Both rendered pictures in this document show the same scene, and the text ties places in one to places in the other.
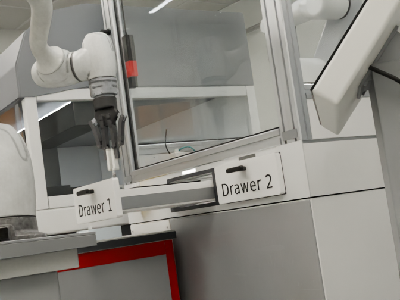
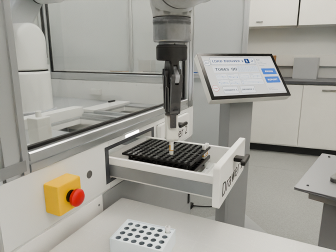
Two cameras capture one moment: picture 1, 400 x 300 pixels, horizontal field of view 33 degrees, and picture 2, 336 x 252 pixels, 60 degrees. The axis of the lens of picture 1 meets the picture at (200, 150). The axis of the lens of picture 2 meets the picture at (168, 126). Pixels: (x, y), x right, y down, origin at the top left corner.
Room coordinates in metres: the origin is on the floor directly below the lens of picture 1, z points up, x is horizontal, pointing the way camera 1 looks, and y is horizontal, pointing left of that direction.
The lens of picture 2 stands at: (2.54, 0.90, 1.18)
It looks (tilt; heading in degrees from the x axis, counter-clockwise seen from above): 14 degrees down; 239
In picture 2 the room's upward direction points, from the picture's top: straight up
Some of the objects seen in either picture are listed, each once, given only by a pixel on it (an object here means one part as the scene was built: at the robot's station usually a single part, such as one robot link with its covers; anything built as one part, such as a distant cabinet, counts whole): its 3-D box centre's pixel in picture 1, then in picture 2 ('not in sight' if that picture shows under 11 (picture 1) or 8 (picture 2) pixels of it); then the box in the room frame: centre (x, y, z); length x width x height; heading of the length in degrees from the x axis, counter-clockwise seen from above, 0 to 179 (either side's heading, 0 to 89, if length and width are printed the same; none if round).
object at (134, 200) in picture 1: (159, 198); (165, 160); (2.10, 0.15, 0.86); 0.40 x 0.26 x 0.06; 123
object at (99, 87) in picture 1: (103, 88); (171, 32); (2.16, 0.28, 1.24); 0.09 x 0.09 x 0.06
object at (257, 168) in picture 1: (247, 180); (174, 131); (1.89, -0.12, 0.87); 0.29 x 0.02 x 0.11; 33
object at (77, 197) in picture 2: not in sight; (75, 197); (2.41, 0.27, 0.88); 0.04 x 0.03 x 0.04; 33
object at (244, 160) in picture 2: (86, 191); (240, 159); (1.97, 0.34, 0.91); 0.07 x 0.04 x 0.01; 33
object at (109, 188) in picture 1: (96, 202); (230, 168); (1.98, 0.32, 0.87); 0.29 x 0.02 x 0.11; 33
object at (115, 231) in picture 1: (99, 234); (143, 240); (2.29, 0.37, 0.78); 0.12 x 0.08 x 0.04; 129
